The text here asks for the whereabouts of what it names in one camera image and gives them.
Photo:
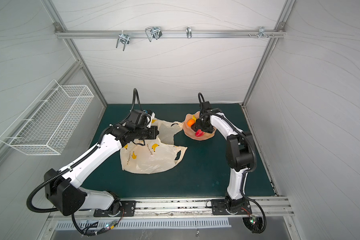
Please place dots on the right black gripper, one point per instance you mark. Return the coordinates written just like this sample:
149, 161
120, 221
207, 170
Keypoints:
206, 127

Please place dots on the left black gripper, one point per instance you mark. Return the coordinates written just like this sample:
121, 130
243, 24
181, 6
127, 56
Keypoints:
153, 129

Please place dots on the cream banana-print plastic bag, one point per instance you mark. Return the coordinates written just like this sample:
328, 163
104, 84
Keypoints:
154, 156

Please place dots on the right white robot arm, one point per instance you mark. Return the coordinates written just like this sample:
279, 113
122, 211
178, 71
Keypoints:
240, 156

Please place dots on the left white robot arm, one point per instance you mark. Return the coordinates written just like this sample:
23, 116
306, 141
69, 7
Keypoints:
65, 189

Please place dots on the orange toy fruit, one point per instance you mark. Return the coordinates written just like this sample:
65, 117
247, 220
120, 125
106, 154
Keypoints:
191, 122

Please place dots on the pink wavy fruit bowl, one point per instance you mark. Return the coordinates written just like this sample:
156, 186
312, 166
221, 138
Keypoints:
192, 134

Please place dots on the metal u-bolt clamp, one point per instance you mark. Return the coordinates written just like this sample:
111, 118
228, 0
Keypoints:
123, 40
153, 33

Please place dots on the aluminium top crossbar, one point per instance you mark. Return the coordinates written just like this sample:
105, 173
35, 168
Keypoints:
167, 34

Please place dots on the black round fan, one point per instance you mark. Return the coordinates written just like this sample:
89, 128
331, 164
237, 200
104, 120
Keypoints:
255, 225

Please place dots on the white ventilation grille strip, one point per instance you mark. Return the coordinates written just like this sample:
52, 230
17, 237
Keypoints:
137, 224

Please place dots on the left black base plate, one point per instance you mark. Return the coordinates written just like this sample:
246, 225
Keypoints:
127, 207

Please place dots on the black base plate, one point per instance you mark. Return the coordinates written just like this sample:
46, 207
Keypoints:
219, 207
127, 207

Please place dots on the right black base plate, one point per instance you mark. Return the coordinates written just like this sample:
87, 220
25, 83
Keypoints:
219, 207

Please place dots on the white wire basket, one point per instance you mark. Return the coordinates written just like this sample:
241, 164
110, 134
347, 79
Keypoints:
46, 125

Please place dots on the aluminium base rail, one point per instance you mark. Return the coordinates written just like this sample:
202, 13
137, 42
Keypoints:
201, 208

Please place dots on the metal bracket with bolts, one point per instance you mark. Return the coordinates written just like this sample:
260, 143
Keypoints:
262, 33

